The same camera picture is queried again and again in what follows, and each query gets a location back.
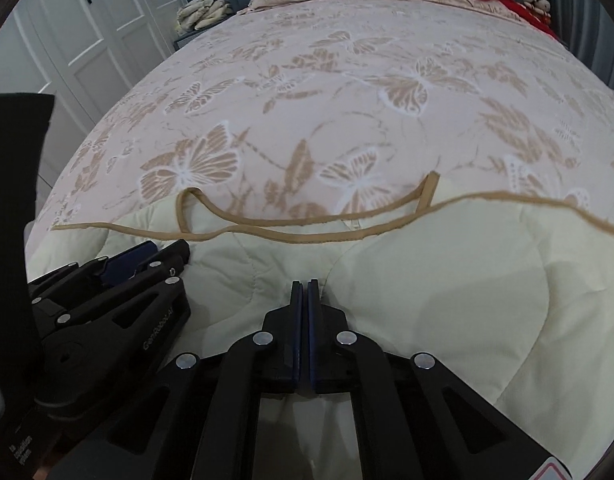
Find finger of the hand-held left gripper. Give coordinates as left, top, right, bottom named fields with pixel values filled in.
left=27, top=240, right=160, bottom=306
left=33, top=239, right=192, bottom=376

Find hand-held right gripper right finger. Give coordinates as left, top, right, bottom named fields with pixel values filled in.
left=307, top=279, right=574, bottom=480

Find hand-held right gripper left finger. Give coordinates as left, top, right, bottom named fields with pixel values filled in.
left=47, top=280, right=304, bottom=480

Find cream quilted jacket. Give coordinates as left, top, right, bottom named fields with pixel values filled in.
left=24, top=172, right=614, bottom=480

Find pile of cream clothes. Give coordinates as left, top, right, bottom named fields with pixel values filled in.
left=176, top=0, right=235, bottom=31

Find white wardrobe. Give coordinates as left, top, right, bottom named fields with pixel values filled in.
left=0, top=0, right=188, bottom=176

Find grey nightstand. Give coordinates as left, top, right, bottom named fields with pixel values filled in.
left=173, top=30, right=203, bottom=53

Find pink butterfly print blanket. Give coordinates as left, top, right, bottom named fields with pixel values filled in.
left=27, top=0, right=614, bottom=261

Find small plush dolls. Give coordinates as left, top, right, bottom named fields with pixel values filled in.
left=524, top=0, right=552, bottom=23

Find grey-blue curtain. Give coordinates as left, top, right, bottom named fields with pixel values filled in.
left=547, top=0, right=614, bottom=96

